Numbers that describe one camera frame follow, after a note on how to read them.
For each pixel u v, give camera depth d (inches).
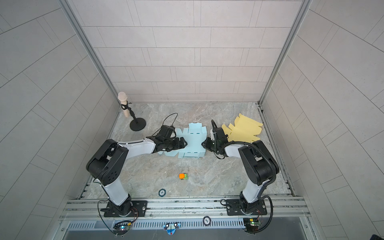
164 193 29.7
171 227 25.7
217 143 28.7
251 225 26.6
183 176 31.0
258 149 18.0
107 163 18.3
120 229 25.5
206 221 26.8
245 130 39.1
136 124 40.2
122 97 33.0
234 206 27.9
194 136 38.4
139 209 27.7
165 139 29.1
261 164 18.5
